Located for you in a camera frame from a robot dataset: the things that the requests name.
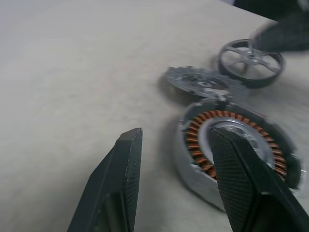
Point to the grey spoked rotor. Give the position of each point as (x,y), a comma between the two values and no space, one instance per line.
(260,83)

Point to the grey toothed motor lid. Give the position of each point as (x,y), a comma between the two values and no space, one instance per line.
(190,81)

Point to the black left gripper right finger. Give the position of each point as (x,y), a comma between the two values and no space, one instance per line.
(241,183)

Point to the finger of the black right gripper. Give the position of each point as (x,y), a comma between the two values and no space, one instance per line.
(282,36)

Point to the grey round disc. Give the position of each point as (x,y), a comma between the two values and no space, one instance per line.
(193,183)

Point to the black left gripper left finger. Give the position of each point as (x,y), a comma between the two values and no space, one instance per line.
(120,183)

